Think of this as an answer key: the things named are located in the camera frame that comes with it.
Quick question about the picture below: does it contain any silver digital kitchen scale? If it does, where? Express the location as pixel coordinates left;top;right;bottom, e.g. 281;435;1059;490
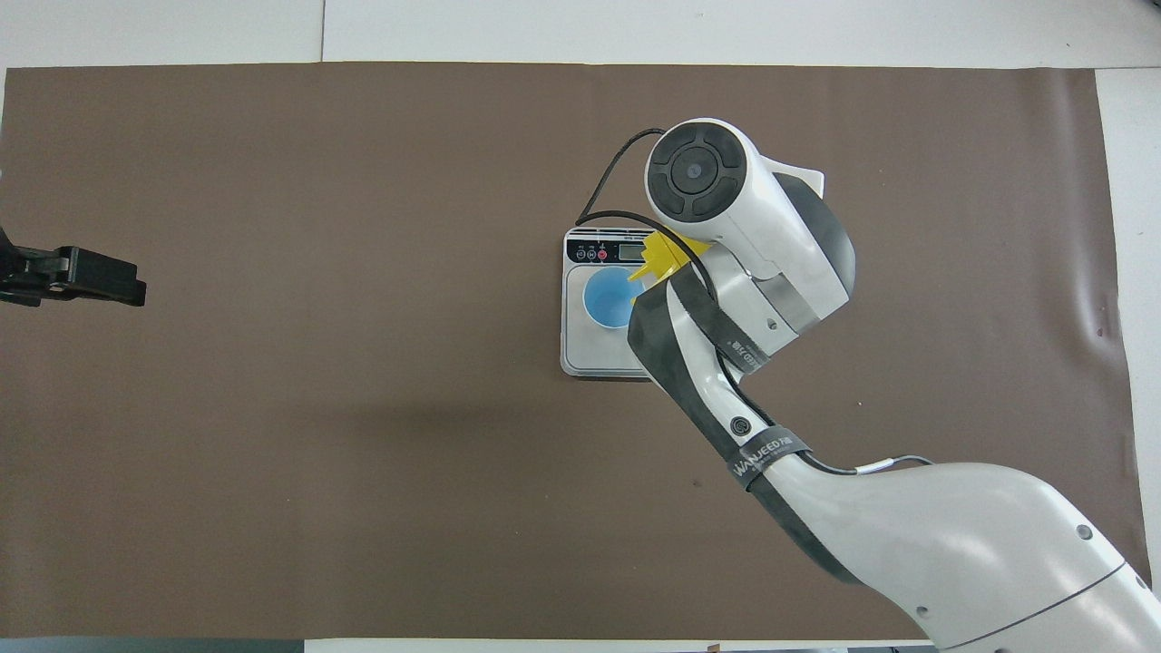
560;227;677;380

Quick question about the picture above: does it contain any yellow squeeze bottle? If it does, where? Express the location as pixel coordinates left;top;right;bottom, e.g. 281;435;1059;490
629;229;714;306

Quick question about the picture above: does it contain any brown table mat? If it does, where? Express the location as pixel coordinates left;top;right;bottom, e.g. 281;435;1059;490
0;62;1157;640

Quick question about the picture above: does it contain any black right arm strap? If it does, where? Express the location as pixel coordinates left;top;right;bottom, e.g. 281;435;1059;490
730;426;813;492
667;268;772;375

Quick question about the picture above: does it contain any light blue plastic cup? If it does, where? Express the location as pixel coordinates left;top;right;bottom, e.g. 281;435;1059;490
582;266;647;329

